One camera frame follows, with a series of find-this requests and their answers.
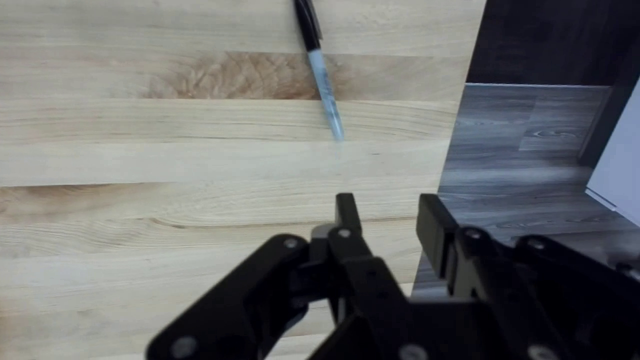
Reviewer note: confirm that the white counter wooden top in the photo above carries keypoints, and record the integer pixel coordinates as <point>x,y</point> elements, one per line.
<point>620,161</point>

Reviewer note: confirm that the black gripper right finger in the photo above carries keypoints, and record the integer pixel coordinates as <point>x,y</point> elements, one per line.
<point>532,292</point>

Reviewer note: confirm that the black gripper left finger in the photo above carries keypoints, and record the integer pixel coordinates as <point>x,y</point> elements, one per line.
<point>267,292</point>

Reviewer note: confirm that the black marker pen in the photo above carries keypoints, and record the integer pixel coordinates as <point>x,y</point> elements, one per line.
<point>320,67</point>

